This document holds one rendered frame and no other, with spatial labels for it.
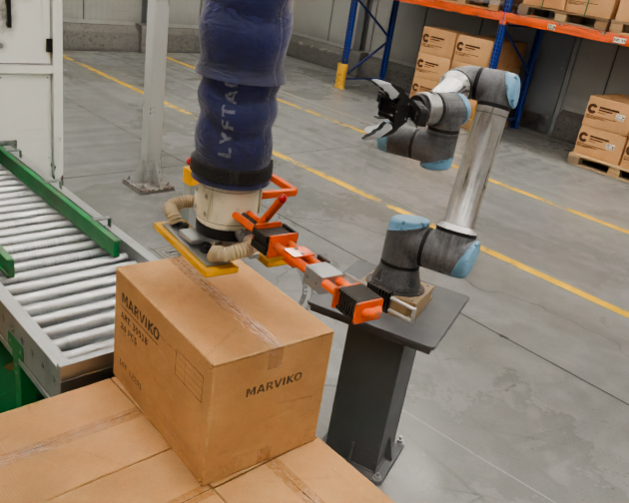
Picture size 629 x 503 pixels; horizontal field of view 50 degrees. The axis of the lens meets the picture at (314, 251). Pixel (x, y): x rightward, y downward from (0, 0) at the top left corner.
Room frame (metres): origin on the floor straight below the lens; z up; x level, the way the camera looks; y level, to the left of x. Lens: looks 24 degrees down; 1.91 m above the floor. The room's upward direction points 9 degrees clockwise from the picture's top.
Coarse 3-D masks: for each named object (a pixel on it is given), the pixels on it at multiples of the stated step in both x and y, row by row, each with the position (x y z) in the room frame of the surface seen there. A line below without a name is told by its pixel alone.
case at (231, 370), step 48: (144, 288) 1.74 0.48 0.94; (192, 288) 1.79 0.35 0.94; (240, 288) 1.84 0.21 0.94; (144, 336) 1.69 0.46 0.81; (192, 336) 1.52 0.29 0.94; (240, 336) 1.56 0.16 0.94; (288, 336) 1.60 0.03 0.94; (144, 384) 1.68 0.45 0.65; (192, 384) 1.48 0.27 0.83; (240, 384) 1.47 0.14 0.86; (288, 384) 1.58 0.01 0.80; (192, 432) 1.46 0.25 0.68; (240, 432) 1.48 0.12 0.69; (288, 432) 1.60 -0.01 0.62
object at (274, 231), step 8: (256, 224) 1.58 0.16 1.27; (264, 224) 1.59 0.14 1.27; (272, 224) 1.61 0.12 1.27; (280, 224) 1.62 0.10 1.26; (256, 232) 1.56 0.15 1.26; (264, 232) 1.57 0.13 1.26; (272, 232) 1.58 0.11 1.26; (280, 232) 1.59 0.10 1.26; (288, 232) 1.59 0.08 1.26; (296, 232) 1.58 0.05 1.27; (256, 240) 1.57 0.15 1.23; (264, 240) 1.53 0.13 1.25; (272, 240) 1.52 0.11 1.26; (280, 240) 1.54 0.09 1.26; (288, 240) 1.55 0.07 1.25; (296, 240) 1.57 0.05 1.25; (256, 248) 1.55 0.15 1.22; (264, 248) 1.53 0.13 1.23; (272, 248) 1.52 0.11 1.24; (272, 256) 1.52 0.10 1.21
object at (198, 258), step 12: (156, 228) 1.79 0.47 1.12; (168, 228) 1.77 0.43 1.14; (180, 228) 1.75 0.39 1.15; (168, 240) 1.73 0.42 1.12; (180, 240) 1.71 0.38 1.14; (180, 252) 1.67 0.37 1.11; (192, 252) 1.64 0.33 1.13; (204, 252) 1.64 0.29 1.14; (192, 264) 1.61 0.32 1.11; (204, 264) 1.59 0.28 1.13; (216, 264) 1.59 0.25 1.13; (228, 264) 1.61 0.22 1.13
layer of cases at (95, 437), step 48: (96, 384) 1.78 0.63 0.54; (0, 432) 1.49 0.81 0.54; (48, 432) 1.52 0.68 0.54; (96, 432) 1.56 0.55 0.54; (144, 432) 1.59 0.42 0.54; (0, 480) 1.32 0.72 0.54; (48, 480) 1.35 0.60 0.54; (96, 480) 1.37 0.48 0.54; (144, 480) 1.40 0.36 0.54; (192, 480) 1.43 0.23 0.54; (240, 480) 1.46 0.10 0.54; (288, 480) 1.49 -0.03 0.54; (336, 480) 1.52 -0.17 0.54
